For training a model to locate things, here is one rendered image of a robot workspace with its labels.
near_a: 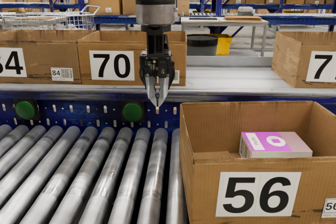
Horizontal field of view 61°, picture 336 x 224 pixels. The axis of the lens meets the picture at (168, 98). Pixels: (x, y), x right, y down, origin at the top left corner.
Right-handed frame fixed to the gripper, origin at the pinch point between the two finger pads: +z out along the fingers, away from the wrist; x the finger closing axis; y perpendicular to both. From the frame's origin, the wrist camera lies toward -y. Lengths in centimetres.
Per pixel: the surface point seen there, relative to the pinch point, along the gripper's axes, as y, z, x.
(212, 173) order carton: 24.0, 5.5, 11.9
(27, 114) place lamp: -23, 15, -49
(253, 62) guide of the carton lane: -60, 4, 41
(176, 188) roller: 11.0, 19.3, 5.1
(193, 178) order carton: 24.1, 6.6, 8.3
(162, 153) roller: -5.8, 19.7, 0.8
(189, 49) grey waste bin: -286, 41, 22
